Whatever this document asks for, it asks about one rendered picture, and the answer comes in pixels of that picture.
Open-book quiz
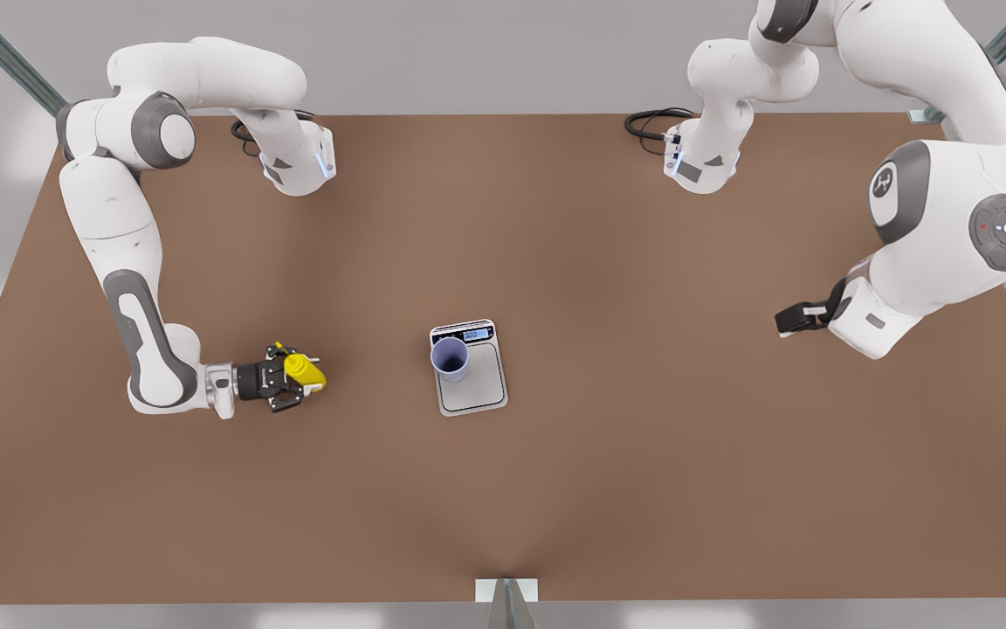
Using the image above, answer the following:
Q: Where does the black cable loop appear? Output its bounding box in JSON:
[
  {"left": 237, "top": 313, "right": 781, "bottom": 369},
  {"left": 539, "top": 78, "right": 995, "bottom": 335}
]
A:
[
  {"left": 624, "top": 107, "right": 699, "bottom": 157},
  {"left": 231, "top": 108, "right": 317, "bottom": 159}
]

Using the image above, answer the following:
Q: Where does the yellow sauce bottle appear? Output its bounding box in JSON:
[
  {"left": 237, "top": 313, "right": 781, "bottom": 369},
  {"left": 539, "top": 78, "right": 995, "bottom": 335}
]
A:
[{"left": 283, "top": 352, "right": 327, "bottom": 393}]

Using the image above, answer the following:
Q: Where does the pale purple cup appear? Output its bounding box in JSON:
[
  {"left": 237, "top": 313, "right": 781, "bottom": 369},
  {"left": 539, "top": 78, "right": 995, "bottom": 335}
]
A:
[{"left": 430, "top": 336, "right": 472, "bottom": 384}]

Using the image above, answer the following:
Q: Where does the silver digital kitchen scale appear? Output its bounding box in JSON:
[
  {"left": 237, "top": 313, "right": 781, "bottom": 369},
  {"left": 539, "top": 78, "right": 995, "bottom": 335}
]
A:
[{"left": 429, "top": 319, "right": 510, "bottom": 418}]

